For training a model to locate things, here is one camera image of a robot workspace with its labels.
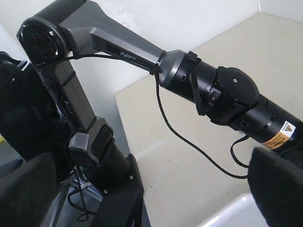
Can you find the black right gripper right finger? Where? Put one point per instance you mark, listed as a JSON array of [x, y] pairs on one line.
[[276, 184]]

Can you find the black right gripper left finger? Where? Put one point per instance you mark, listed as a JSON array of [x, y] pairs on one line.
[[26, 193]]

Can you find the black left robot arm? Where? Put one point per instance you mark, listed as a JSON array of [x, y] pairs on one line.
[[227, 96]]

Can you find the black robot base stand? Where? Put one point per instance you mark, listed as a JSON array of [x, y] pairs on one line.
[[122, 206]]

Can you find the white plastic tray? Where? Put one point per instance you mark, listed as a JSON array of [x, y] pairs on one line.
[[240, 212]]

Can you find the dark equipment behind stand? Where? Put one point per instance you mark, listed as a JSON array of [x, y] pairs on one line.
[[29, 120]]

